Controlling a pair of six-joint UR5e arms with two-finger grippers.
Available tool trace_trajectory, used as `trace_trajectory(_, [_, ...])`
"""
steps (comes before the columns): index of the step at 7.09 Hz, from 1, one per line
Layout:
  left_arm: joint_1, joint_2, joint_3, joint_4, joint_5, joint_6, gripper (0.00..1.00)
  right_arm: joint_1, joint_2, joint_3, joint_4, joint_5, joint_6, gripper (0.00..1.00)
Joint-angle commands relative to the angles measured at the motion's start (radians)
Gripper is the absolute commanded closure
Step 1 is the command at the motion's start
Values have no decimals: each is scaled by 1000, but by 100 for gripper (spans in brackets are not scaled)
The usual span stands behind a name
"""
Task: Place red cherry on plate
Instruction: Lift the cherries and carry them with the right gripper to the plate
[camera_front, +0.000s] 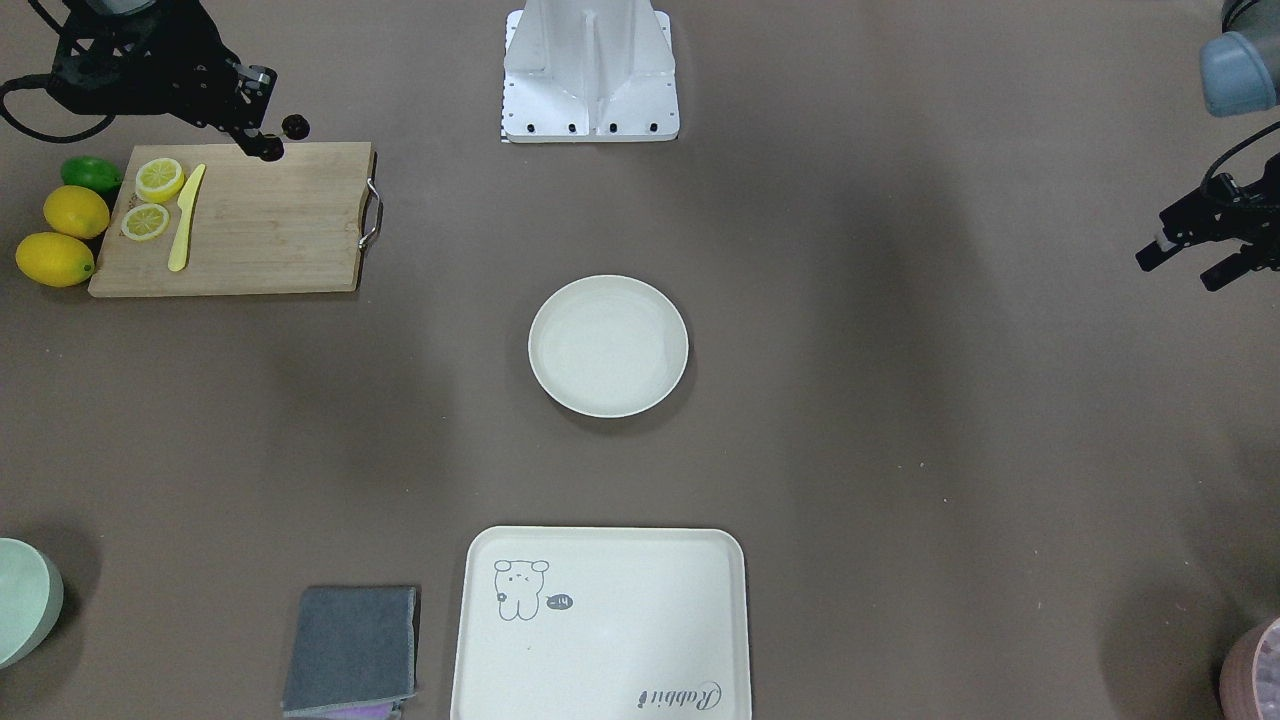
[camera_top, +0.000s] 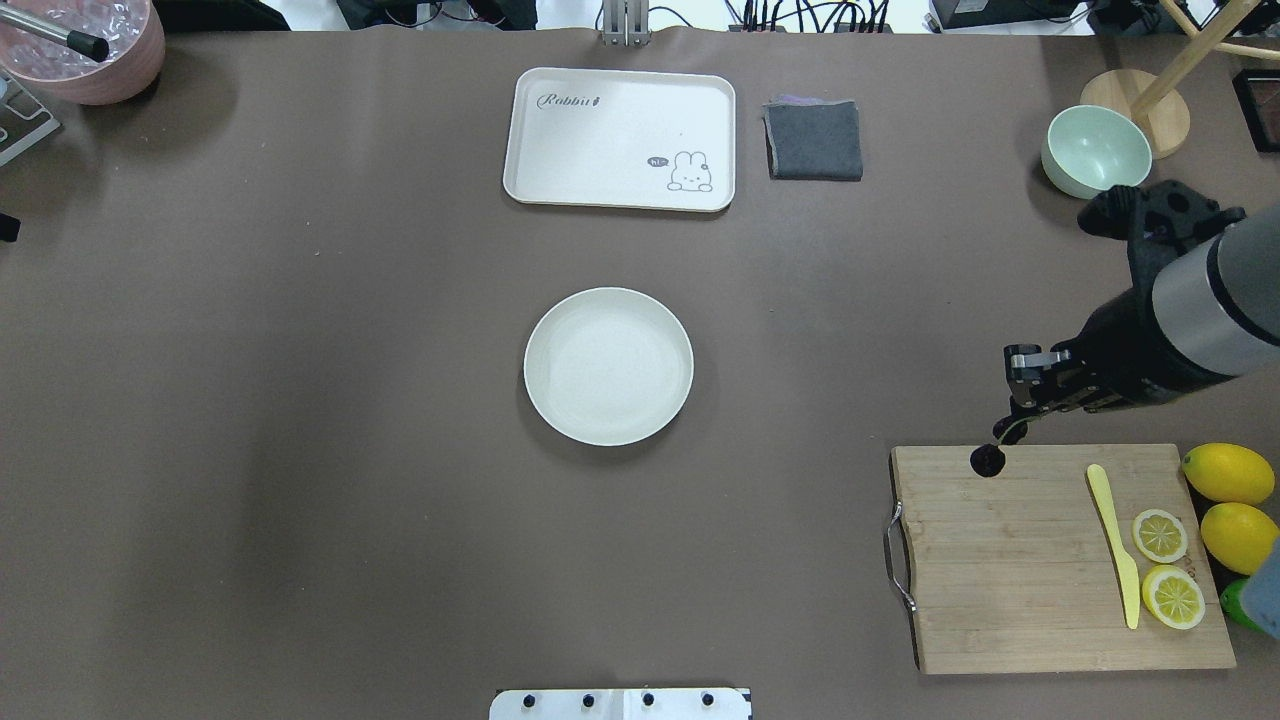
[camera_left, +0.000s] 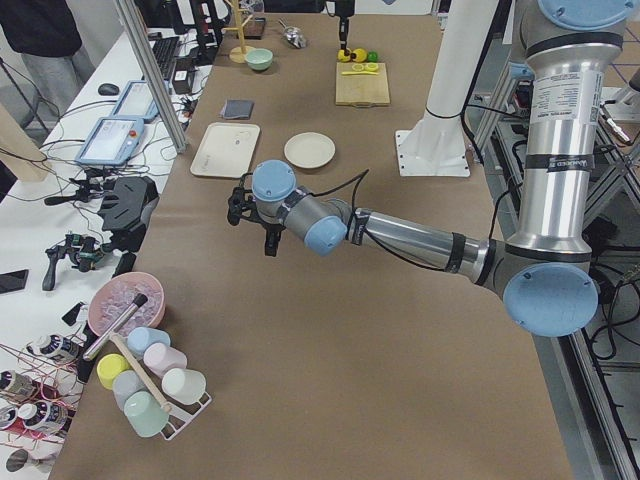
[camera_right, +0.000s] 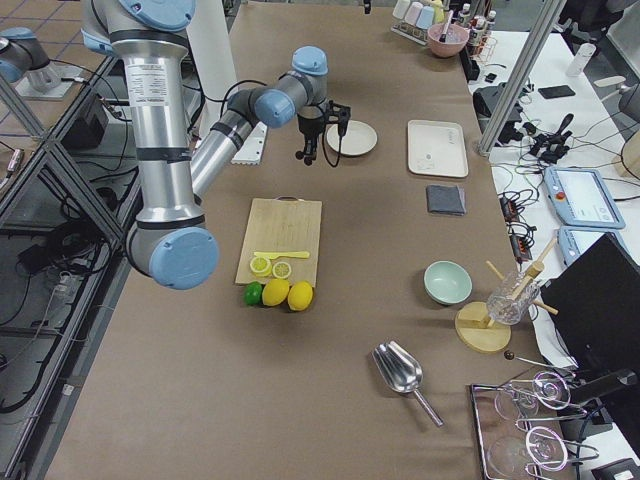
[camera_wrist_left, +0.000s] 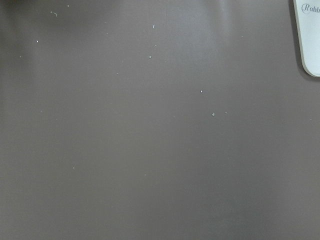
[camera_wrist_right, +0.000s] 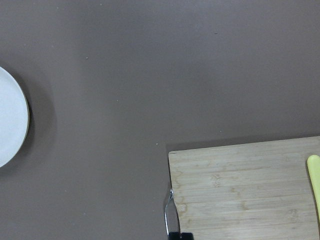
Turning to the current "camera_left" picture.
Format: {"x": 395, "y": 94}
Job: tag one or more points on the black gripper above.
{"x": 342, "y": 22}
{"x": 270, "y": 229}

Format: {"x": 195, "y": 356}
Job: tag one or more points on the cream round plate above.
{"x": 309, "y": 150}

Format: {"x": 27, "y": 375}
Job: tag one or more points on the cream rabbit tray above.
{"x": 226, "y": 150}

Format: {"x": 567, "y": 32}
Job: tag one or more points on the yellow lemon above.
{"x": 342, "y": 57}
{"x": 359, "y": 55}

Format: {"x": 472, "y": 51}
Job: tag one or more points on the steel scoop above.
{"x": 293, "y": 35}

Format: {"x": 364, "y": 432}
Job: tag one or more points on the wooden cutting board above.
{"x": 361, "y": 91}

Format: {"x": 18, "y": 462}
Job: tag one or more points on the mint green bowl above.
{"x": 259, "y": 59}

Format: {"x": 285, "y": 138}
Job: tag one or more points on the wooden cup stand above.
{"x": 241, "y": 18}

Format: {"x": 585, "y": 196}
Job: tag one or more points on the grey folded cloth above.
{"x": 237, "y": 109}

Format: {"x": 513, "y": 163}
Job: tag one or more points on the pink bowl with ice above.
{"x": 115, "y": 296}

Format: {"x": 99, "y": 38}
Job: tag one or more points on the black keyboard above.
{"x": 164, "y": 51}

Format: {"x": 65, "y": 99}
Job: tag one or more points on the blue teach pendant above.
{"x": 111, "y": 142}
{"x": 136, "y": 100}

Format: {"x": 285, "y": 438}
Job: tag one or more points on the rack of pastel cups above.
{"x": 165, "y": 410}

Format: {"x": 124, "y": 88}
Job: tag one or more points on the black computer mouse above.
{"x": 108, "y": 89}

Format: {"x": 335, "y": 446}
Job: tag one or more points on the person in dark clothes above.
{"x": 45, "y": 35}

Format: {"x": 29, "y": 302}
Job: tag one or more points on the white column pedestal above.
{"x": 436, "y": 146}

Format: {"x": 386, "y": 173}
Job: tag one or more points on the aluminium frame post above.
{"x": 136, "y": 31}

